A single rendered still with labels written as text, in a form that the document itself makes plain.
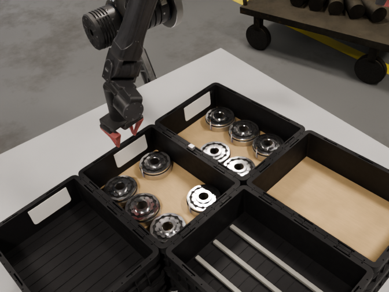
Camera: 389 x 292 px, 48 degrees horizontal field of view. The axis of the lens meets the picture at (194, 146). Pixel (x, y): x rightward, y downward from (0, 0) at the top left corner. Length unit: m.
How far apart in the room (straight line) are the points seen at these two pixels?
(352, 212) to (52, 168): 1.08
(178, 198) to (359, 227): 0.52
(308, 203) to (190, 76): 0.96
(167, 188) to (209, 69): 0.86
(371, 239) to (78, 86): 2.62
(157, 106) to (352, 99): 1.57
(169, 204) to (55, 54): 2.77
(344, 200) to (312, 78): 1.98
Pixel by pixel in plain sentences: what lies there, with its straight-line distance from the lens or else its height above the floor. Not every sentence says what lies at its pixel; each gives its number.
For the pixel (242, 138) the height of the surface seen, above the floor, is 0.86.
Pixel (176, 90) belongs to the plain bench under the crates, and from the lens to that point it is 1.96.
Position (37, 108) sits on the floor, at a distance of 3.34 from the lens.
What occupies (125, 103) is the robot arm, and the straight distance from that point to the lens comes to 1.08.
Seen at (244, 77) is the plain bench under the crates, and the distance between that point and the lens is 2.00.
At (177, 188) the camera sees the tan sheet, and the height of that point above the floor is 0.83.
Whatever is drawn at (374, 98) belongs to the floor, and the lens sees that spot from 3.11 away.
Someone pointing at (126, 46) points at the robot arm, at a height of 1.33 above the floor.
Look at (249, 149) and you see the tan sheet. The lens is 1.46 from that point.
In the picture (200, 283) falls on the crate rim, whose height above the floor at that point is 0.93.
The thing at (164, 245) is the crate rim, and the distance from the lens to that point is 1.11.
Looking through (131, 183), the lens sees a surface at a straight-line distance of 1.36.
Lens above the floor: 1.84
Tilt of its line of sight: 43 degrees down
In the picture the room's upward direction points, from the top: 7 degrees counter-clockwise
